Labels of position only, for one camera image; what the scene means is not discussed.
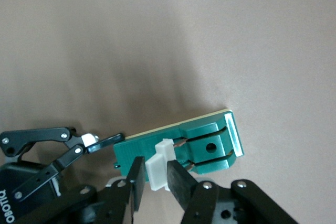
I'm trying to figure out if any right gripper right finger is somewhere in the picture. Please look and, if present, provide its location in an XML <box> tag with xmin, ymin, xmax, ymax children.
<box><xmin>167</xmin><ymin>160</ymin><xmax>299</xmax><ymax>224</ymax></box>

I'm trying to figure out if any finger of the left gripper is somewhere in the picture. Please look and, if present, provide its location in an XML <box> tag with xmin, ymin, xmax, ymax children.
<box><xmin>0</xmin><ymin>126</ymin><xmax>124</xmax><ymax>201</ymax></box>

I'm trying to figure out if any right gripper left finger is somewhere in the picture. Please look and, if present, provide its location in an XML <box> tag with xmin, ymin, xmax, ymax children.
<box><xmin>65</xmin><ymin>156</ymin><xmax>146</xmax><ymax>224</ymax></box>

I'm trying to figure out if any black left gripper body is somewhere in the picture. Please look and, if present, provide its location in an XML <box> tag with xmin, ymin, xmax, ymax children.
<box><xmin>0</xmin><ymin>163</ymin><xmax>62</xmax><ymax>224</ymax></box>

